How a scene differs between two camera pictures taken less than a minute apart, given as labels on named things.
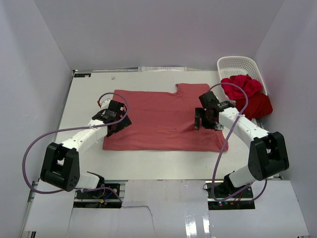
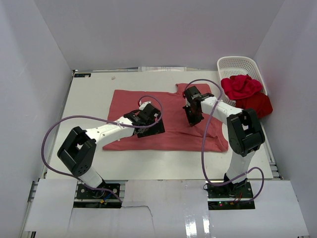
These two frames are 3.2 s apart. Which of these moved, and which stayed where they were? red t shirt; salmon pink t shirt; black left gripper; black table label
Moved: black left gripper
Stayed: black table label; red t shirt; salmon pink t shirt
